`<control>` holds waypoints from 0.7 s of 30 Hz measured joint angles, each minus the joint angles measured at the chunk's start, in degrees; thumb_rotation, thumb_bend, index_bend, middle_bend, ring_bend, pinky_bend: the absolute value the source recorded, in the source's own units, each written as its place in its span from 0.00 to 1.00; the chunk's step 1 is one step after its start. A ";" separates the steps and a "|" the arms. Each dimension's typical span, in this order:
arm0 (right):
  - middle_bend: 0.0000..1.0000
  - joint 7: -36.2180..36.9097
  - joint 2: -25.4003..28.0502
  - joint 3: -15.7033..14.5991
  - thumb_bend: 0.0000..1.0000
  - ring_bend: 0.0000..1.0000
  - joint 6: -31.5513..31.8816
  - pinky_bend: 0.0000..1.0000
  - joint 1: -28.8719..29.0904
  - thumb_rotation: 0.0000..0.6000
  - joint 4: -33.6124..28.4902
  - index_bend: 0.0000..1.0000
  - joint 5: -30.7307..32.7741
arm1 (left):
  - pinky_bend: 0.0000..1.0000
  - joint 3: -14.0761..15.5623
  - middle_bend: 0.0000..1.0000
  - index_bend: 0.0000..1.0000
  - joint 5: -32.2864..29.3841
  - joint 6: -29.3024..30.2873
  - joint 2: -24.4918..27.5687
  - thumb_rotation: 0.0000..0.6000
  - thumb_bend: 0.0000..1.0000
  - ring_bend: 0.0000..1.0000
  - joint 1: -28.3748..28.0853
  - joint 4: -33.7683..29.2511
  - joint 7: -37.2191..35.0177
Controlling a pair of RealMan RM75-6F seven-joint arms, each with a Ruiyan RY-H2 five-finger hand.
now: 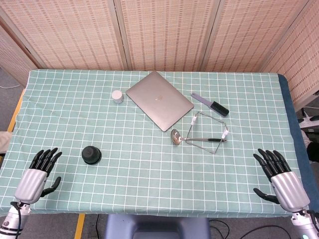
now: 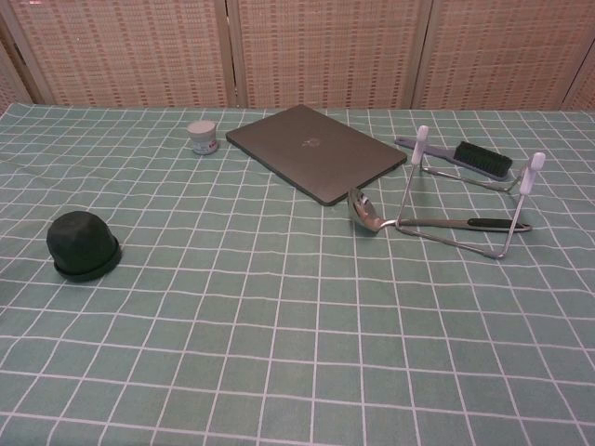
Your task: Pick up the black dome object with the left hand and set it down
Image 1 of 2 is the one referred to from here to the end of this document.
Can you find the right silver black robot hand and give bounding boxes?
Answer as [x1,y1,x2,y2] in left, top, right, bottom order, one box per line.
[253,148,311,213]

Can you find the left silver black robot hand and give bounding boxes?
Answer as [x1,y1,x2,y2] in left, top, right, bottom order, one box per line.
[14,147,63,204]

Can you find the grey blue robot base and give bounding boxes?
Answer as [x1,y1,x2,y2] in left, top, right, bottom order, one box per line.
[104,214,211,239]

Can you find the blue table cover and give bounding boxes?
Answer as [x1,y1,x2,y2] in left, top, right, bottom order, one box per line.
[277,73,319,212]

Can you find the steel ladle black grip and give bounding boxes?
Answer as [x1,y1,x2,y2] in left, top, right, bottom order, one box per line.
[170,128,228,146]

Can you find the black grey brush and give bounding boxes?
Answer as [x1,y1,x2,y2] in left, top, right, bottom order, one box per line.
[190,92,230,118]

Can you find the green checked tablecloth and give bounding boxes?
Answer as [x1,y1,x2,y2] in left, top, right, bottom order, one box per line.
[0,69,310,217]

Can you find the small white jar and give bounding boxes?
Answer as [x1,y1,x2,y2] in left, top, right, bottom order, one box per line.
[111,90,124,105]

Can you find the grey closed laptop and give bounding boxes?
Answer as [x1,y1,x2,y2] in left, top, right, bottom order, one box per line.
[125,71,195,132]

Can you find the bamboo folding screen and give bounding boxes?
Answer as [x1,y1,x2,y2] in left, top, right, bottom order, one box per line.
[0,0,319,105]

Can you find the black cable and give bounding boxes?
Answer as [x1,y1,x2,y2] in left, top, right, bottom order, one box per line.
[208,219,300,239]

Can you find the metal wire stand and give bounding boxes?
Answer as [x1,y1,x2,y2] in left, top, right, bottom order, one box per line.
[185,112,230,155]

